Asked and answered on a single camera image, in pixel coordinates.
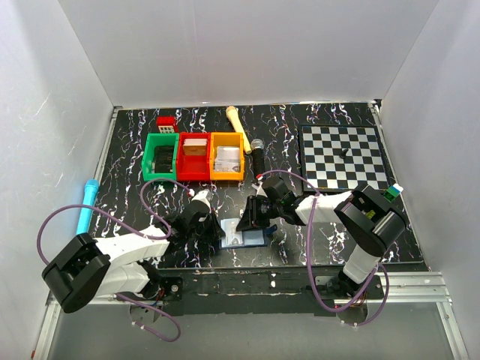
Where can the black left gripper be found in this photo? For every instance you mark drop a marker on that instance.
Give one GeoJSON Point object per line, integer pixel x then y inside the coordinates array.
{"type": "Point", "coordinates": [209, 226]}

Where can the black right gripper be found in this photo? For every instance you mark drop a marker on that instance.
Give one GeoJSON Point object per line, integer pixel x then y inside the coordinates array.
{"type": "Point", "coordinates": [253, 213]}

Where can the navy blue card holder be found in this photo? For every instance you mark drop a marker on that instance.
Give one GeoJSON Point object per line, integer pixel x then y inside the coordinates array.
{"type": "Point", "coordinates": [252, 238]}

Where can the white VIP credit card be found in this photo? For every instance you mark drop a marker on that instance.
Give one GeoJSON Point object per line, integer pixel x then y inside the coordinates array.
{"type": "Point", "coordinates": [232, 237]}

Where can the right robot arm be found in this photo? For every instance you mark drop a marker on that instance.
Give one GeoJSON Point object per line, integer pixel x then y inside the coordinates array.
{"type": "Point", "coordinates": [369, 215]}

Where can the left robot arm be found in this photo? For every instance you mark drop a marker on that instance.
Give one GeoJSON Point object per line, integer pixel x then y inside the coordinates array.
{"type": "Point", "coordinates": [90, 267]}

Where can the white cards in yellow bin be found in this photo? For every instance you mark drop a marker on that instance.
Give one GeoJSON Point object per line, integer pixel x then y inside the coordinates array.
{"type": "Point", "coordinates": [227, 159]}

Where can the orange cards in red bin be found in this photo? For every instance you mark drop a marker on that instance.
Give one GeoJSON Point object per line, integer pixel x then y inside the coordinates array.
{"type": "Point", "coordinates": [195, 146]}

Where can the red plastic bin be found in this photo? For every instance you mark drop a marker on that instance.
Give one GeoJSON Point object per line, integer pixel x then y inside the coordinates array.
{"type": "Point", "coordinates": [192, 168]}

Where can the black microphone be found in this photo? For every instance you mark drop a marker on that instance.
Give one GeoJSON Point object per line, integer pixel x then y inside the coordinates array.
{"type": "Point", "coordinates": [258, 158]}

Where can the yellow plastic bin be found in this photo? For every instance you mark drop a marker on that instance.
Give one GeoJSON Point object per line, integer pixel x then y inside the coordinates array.
{"type": "Point", "coordinates": [226, 139]}

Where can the green plastic bin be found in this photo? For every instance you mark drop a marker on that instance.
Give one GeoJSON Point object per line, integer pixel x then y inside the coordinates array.
{"type": "Point", "coordinates": [153, 140]}

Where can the black object in green bin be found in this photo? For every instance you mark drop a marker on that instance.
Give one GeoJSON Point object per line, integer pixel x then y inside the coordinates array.
{"type": "Point", "coordinates": [162, 161]}

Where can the black white chessboard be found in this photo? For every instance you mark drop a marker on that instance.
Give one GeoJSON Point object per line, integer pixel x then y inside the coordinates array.
{"type": "Point", "coordinates": [338, 158]}

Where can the beige wooden microphone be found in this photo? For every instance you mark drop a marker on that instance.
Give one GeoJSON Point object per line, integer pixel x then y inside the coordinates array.
{"type": "Point", "coordinates": [232, 115]}

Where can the black chess piece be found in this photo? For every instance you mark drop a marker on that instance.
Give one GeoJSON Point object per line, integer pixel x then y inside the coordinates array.
{"type": "Point", "coordinates": [344, 153]}

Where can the light blue toy microphone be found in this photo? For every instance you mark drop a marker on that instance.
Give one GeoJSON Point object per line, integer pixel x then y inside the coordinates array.
{"type": "Point", "coordinates": [89, 198]}

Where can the yellow green brick stack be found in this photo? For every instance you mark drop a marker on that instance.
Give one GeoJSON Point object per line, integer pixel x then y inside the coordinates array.
{"type": "Point", "coordinates": [393, 192]}

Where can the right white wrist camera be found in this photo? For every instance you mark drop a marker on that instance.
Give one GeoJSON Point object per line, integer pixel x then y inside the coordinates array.
{"type": "Point", "coordinates": [260, 192]}

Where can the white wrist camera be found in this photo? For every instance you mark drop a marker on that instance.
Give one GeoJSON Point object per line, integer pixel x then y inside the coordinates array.
{"type": "Point", "coordinates": [260, 192]}
{"type": "Point", "coordinates": [201, 202]}

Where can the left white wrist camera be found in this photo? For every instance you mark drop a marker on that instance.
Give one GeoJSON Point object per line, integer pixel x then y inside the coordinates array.
{"type": "Point", "coordinates": [201, 202]}

